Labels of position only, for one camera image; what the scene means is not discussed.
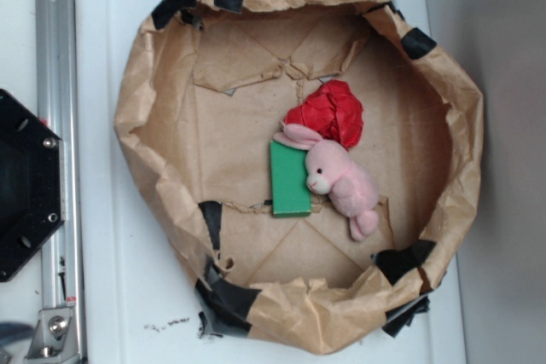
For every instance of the pink plush bunny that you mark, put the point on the pink plush bunny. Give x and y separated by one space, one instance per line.
332 172

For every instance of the green rectangular block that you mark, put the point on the green rectangular block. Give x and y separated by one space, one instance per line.
290 196

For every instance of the aluminium frame rail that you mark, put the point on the aluminium frame rail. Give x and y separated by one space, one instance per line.
62 255

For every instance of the metal corner bracket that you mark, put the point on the metal corner bracket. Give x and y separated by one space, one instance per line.
55 338

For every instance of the brown paper bin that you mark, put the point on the brown paper bin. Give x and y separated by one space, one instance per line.
206 86

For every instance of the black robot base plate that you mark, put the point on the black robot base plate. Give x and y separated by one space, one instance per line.
31 209

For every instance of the red crumpled paper ball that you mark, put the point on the red crumpled paper ball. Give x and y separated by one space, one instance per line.
333 112

